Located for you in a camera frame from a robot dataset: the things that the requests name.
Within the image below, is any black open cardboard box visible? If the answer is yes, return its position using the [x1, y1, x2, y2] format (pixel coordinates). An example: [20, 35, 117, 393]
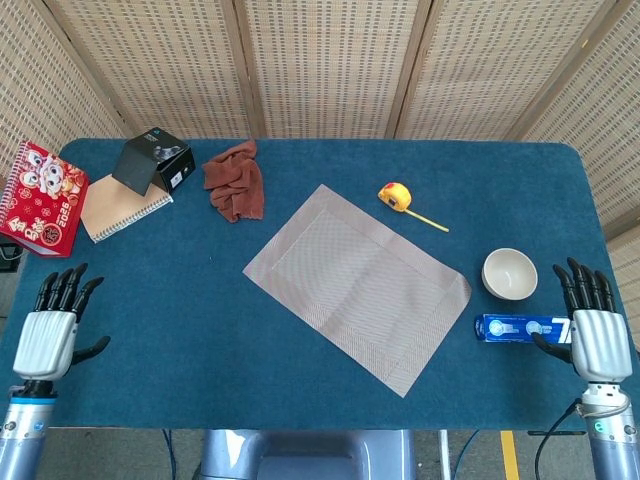
[111, 126, 196, 197]

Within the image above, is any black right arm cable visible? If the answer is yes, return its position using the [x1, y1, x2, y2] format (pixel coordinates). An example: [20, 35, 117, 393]
[533, 399, 584, 480]

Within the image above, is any blue-grey robot torso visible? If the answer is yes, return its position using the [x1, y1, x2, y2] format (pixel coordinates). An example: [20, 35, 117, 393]
[192, 428, 417, 480]

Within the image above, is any cream round bowl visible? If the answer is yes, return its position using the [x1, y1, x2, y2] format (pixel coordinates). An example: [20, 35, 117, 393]
[481, 247, 539, 302]

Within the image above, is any grey woven placemat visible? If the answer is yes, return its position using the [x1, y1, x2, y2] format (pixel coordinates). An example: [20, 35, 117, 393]
[242, 183, 473, 399]

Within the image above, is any red desk calendar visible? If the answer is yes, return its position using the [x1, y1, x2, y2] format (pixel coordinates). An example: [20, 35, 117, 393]
[0, 140, 91, 259]

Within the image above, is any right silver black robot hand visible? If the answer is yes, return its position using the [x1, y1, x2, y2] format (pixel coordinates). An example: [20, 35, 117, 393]
[530, 257, 630, 384]

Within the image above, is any blue floor cable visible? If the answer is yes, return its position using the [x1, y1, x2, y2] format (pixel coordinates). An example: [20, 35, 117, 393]
[160, 429, 179, 480]
[451, 429, 481, 480]

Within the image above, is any yellow tape measure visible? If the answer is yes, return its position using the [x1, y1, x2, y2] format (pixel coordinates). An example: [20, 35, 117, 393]
[377, 182, 450, 234]

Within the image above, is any tan spiral notebook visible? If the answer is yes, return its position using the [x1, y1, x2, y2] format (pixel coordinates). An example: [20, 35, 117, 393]
[79, 173, 175, 245]

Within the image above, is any black device beside table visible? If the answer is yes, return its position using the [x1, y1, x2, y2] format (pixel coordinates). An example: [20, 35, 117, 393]
[0, 237, 25, 274]

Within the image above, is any woven bamboo folding screen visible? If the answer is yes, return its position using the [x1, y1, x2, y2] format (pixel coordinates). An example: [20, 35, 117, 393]
[0, 0, 640, 241]

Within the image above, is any brown crumpled cloth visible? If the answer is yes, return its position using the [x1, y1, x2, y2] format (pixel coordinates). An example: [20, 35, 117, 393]
[201, 139, 265, 224]

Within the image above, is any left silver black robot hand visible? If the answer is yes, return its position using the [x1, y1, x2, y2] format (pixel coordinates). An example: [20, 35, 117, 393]
[12, 262, 112, 382]

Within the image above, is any blue felt table cover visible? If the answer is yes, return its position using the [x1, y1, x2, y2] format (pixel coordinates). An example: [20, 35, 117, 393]
[0, 138, 640, 431]

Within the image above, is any blue toothpaste box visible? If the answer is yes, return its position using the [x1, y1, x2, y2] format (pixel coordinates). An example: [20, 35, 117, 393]
[472, 313, 575, 344]

